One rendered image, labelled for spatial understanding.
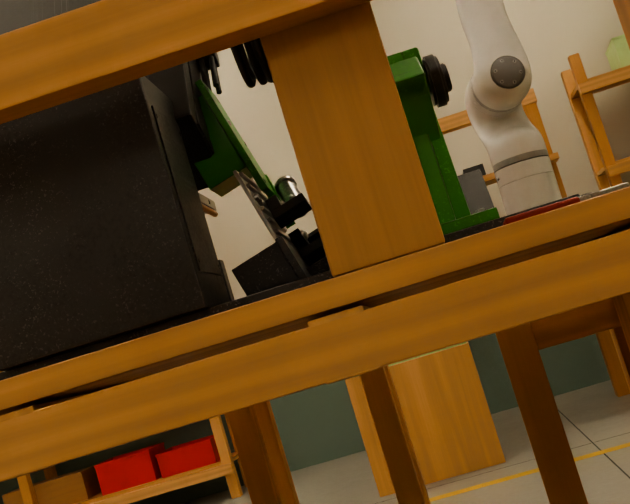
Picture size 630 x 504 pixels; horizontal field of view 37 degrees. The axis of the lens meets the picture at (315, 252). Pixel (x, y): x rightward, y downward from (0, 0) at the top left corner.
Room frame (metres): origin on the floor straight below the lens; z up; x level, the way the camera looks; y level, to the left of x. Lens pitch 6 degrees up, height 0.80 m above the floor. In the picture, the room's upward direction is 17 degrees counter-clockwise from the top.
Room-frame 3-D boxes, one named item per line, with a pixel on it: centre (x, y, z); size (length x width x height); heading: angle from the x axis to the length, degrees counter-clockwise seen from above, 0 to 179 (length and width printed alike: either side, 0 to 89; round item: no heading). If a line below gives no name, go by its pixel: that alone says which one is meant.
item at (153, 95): (1.35, 0.30, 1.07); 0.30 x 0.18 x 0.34; 85
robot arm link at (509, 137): (2.05, -0.48, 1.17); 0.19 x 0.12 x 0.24; 3
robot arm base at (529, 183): (2.01, -0.48, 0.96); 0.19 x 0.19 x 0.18
